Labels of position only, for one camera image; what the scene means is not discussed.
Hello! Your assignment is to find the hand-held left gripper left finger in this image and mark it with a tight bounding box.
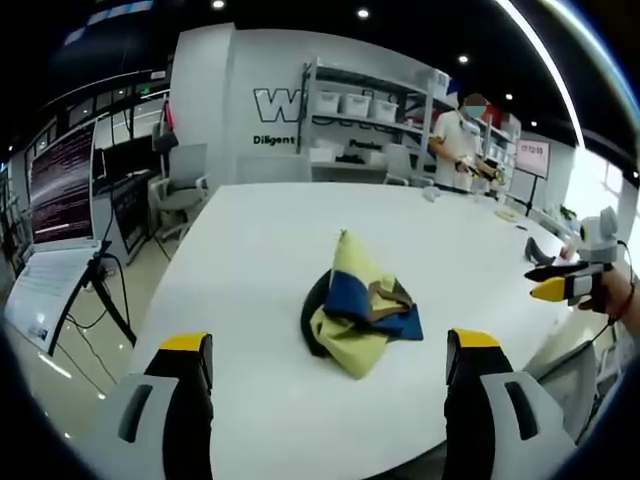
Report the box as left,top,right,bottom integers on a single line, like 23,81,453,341
92,331,215,480

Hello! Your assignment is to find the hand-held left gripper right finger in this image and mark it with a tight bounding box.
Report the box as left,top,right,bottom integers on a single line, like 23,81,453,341
443,328,577,480

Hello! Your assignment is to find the yellow blue brown garment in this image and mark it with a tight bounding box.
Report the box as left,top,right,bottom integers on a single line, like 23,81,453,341
300,228,425,381

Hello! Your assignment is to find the person's right hand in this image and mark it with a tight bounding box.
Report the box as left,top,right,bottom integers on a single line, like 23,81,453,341
579,265,640,326

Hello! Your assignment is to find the black object on table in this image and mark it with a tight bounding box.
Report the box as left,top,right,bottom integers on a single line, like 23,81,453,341
523,236,557,265

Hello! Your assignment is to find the small monitor on stand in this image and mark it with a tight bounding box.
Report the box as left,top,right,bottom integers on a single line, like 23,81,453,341
514,139,551,217

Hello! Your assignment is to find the black screen stand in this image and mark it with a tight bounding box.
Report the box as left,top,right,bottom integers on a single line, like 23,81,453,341
47,238,139,357

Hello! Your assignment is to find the grey office chair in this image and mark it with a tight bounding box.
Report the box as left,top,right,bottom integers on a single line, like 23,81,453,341
149,122,210,241

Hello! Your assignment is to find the metal storage shelf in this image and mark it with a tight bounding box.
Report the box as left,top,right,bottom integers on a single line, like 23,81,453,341
299,55,506,184

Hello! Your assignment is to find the large display screen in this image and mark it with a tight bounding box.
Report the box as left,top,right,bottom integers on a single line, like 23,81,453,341
25,122,99,254

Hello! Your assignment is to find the white storage bin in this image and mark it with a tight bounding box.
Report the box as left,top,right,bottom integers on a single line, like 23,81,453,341
342,92,374,117
315,89,346,115

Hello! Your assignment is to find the black cable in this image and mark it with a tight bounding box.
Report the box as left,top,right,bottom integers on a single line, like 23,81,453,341
589,239,637,346

